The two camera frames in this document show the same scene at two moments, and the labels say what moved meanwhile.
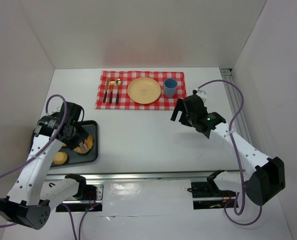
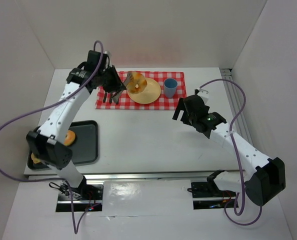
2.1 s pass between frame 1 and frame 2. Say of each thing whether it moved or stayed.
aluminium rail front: stayed
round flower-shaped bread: moved
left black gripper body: moved
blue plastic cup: stayed
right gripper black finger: stayed
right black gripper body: stayed
